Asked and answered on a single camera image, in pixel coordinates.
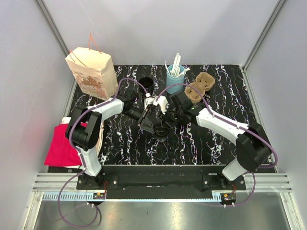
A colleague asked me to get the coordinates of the pink folded cloth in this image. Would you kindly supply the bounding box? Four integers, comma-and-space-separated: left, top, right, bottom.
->
44, 124, 82, 167

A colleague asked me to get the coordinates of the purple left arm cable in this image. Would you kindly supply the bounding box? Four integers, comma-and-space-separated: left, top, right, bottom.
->
57, 78, 151, 228

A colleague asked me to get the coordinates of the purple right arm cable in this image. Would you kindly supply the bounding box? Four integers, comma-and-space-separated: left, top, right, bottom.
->
154, 83, 279, 207

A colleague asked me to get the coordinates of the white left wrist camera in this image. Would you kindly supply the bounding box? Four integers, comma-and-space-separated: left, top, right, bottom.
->
143, 93, 155, 110

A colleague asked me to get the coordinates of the stack of black cups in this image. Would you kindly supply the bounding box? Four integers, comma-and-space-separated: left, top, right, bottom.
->
139, 77, 154, 94

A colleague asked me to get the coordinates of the left aluminium frame post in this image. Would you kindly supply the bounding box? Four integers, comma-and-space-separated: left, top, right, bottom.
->
34, 0, 69, 56

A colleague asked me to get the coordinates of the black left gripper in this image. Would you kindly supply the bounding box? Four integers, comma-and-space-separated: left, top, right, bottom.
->
123, 106, 155, 134

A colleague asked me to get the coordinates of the brown pulp cup carrier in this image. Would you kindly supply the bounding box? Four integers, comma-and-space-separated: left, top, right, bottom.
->
184, 72, 215, 104

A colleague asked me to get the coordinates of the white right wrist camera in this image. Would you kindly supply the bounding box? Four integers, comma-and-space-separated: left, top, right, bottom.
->
153, 96, 168, 115

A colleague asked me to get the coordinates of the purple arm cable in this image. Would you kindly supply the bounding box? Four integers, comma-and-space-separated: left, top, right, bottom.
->
57, 78, 151, 228
154, 83, 279, 207

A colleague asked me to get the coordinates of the black paper coffee cup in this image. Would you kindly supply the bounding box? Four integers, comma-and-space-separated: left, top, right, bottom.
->
154, 135, 168, 142

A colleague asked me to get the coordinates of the printed paper takeout bag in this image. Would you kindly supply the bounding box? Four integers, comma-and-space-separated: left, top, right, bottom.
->
65, 36, 118, 100

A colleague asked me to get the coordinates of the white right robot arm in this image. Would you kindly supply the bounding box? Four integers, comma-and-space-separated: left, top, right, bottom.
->
156, 92, 273, 190

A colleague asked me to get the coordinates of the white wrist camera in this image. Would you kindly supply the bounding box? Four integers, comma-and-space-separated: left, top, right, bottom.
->
143, 93, 155, 110
153, 96, 168, 115

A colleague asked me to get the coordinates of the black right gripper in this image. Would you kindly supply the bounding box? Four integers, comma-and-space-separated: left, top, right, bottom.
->
158, 105, 183, 130

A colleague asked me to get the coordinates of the light blue straw holder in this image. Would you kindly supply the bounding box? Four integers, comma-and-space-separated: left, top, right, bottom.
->
166, 65, 185, 94

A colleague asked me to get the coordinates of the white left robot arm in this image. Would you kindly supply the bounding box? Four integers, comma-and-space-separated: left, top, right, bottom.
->
65, 90, 154, 190

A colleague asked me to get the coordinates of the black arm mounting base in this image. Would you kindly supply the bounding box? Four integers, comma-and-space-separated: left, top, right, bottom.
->
77, 165, 246, 201

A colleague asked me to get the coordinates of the right aluminium frame post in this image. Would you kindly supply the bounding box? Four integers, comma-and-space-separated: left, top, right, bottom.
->
242, 0, 287, 71

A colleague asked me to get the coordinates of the aluminium frame post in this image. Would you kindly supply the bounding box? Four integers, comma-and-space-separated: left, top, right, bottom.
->
242, 0, 287, 71
34, 0, 69, 56

